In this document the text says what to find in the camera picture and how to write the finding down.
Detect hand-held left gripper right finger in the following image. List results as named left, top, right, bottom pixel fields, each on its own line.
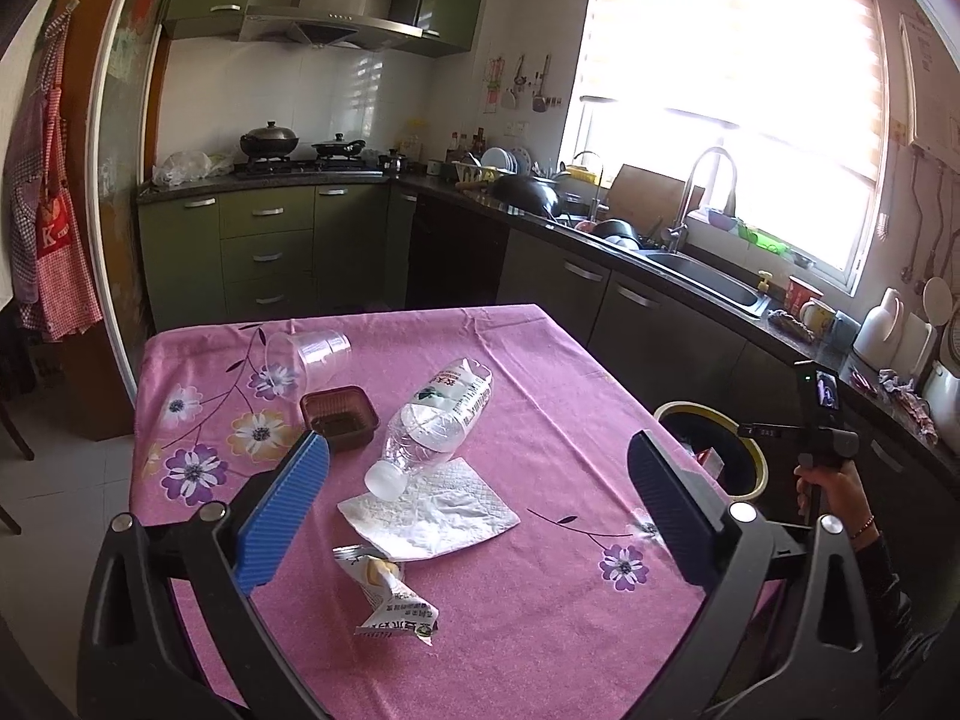
left=628, top=430, right=878, bottom=720

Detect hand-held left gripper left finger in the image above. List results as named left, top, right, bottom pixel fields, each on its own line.
left=75, top=430, right=331, bottom=720

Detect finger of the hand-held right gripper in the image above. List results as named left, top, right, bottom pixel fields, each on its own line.
left=737, top=422, right=807, bottom=442

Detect black bin with yellow rim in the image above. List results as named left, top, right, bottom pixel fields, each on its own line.
left=652, top=401, right=770, bottom=503

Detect brown plastic tray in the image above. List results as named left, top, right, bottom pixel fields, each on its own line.
left=300, top=385, right=380, bottom=453

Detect white snack wrapper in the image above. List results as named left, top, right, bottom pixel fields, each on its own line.
left=332, top=544, right=441, bottom=647

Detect clear plastic cup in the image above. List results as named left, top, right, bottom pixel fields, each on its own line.
left=264, top=330, right=353, bottom=400

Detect white paper napkin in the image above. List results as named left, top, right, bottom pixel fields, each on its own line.
left=337, top=456, right=522, bottom=562

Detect clear plastic water bottle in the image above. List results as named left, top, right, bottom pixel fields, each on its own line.
left=364, top=357, right=496, bottom=502

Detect person's right forearm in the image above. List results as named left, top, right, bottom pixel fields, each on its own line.
left=847, top=521, right=937, bottom=691

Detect person's right hand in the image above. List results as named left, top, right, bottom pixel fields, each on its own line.
left=793, top=457, right=877, bottom=542

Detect snack packets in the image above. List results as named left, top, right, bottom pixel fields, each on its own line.
left=876, top=367, right=940, bottom=437

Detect dark scrubbing cloth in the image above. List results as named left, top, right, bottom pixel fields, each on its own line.
left=769, top=309, right=815, bottom=343

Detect white plastic jug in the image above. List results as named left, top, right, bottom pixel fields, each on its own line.
left=853, top=287, right=905, bottom=369

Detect white rice cooker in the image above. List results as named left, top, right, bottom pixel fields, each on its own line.
left=921, top=360, right=960, bottom=437

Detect cream mug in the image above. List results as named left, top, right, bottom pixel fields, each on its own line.
left=799, top=298, right=838, bottom=338

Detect red mug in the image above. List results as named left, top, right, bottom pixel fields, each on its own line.
left=786, top=276, right=824, bottom=316

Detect steel kitchen sink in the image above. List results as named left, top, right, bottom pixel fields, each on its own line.
left=645, top=251, right=773, bottom=320

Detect pink floral tablecloth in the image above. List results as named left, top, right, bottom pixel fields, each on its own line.
left=129, top=304, right=781, bottom=702

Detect hanging ladles and spoons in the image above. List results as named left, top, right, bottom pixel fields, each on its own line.
left=896, top=142, right=960, bottom=332

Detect green plastic containers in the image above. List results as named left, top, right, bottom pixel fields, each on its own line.
left=739, top=219, right=794, bottom=253

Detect tall steel faucet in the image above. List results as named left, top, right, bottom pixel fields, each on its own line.
left=664, top=148, right=740, bottom=254

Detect dark base kitchen cabinets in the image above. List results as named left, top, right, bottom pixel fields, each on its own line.
left=409, top=191, right=960, bottom=616

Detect green base kitchen cabinets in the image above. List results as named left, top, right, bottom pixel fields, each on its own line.
left=139, top=180, right=417, bottom=332

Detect wooden cutting board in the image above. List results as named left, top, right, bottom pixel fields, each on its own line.
left=604, top=163, right=687, bottom=223

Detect dark wooden chair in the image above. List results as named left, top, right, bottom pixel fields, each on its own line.
left=0, top=390, right=36, bottom=535

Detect small curved faucet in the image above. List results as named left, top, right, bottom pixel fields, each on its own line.
left=572, top=151, right=605, bottom=220

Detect red checkered apron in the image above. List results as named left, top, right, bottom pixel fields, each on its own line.
left=34, top=86, right=104, bottom=344

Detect large black wok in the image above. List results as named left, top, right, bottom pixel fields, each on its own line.
left=487, top=174, right=563, bottom=218

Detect black gas stove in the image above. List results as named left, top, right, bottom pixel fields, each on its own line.
left=235, top=156, right=383, bottom=180

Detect white plastic bags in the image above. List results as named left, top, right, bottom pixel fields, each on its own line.
left=152, top=150, right=237, bottom=189

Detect black frying pan with lid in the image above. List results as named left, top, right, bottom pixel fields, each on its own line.
left=311, top=133, right=367, bottom=159

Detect black wok with lid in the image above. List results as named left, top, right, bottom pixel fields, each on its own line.
left=240, top=120, right=301, bottom=161

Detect dish rack with plates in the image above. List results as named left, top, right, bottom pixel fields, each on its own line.
left=454, top=146, right=535, bottom=186

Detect bright window with blind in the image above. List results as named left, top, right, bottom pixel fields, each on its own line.
left=559, top=0, right=901, bottom=295

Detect group of sauce bottles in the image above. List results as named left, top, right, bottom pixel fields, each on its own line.
left=446, top=127, right=488, bottom=164

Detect frosted glass sliding door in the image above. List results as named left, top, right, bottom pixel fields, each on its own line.
left=86, top=0, right=179, bottom=406

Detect hanging kitchen utensils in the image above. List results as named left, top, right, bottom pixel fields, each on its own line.
left=486, top=52, right=569, bottom=115

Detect purple checkered apron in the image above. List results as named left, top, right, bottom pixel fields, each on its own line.
left=6, top=15, right=59, bottom=331

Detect steel range hood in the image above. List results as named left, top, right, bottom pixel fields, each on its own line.
left=238, top=0, right=428, bottom=51

